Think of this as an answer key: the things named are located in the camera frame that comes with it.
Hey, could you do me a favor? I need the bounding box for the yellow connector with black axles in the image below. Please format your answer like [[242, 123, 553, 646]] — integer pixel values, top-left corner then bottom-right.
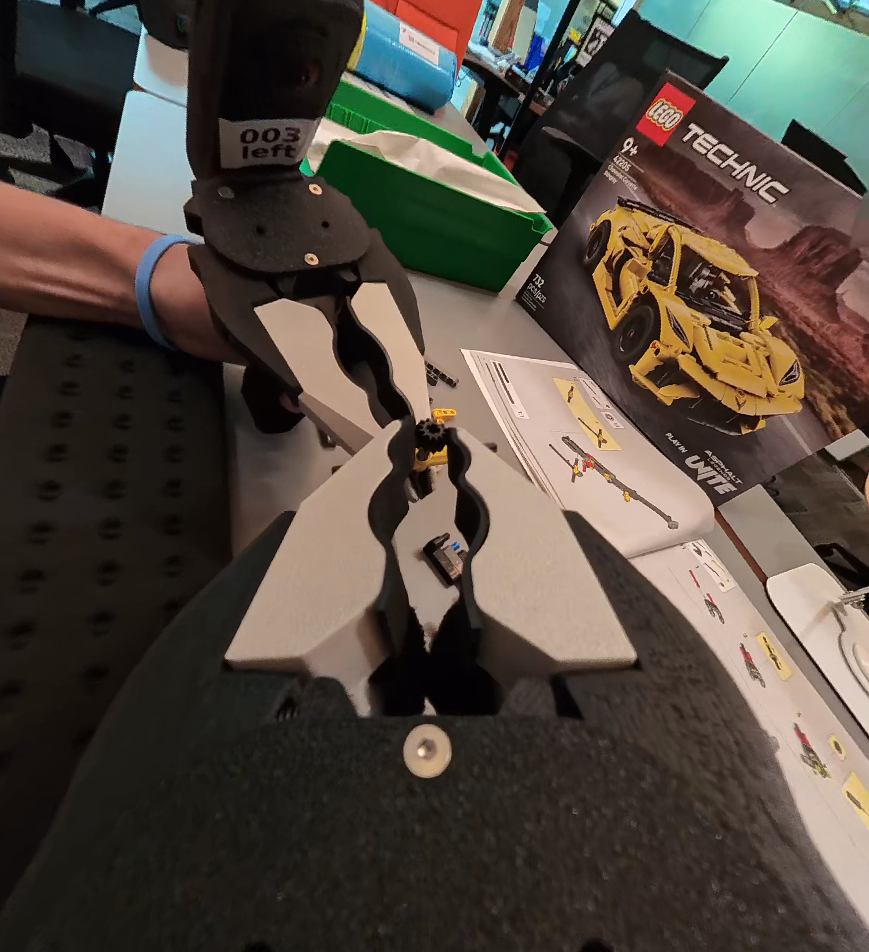
[[408, 405, 458, 499]]

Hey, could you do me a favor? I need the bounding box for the person's left hand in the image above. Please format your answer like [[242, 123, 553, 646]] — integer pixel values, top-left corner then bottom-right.
[[155, 245, 249, 367]]

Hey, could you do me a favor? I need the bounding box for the blue wristband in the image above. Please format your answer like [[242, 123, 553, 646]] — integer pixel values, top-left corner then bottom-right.
[[134, 234, 199, 352]]

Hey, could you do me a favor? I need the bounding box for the red storage bin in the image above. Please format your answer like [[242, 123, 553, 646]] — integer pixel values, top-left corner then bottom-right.
[[370, 0, 485, 66]]

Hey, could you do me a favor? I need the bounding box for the white paper sheet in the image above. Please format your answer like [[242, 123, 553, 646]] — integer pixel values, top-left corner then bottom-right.
[[307, 129, 547, 217]]

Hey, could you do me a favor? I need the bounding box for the long grey beam assembly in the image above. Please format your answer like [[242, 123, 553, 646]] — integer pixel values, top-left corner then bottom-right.
[[421, 531, 471, 590]]

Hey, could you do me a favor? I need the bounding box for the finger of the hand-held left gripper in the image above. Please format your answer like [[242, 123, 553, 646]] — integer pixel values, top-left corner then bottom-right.
[[339, 280, 435, 423], [253, 296, 409, 456]]

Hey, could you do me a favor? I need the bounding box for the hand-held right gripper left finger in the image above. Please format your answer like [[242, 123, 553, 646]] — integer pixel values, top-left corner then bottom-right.
[[225, 420, 432, 716]]

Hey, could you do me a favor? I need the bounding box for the black dimpled foam pad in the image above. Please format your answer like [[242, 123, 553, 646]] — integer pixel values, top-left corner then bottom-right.
[[0, 316, 236, 952]]

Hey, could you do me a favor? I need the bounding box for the open instruction booklet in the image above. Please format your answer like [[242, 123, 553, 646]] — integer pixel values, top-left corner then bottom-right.
[[460, 348, 869, 940]]

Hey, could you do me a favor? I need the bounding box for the person's left forearm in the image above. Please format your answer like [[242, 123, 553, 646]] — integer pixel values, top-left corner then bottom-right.
[[0, 167, 154, 343]]

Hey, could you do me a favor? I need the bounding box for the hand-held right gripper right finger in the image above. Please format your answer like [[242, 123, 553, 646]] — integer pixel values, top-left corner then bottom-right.
[[434, 427, 638, 716]]

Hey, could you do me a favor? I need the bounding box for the green storage bin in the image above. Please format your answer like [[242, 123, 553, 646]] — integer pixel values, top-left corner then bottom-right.
[[314, 74, 557, 293]]

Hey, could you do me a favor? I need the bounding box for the yellow car set box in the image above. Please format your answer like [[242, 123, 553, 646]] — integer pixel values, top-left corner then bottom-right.
[[515, 69, 869, 508]]

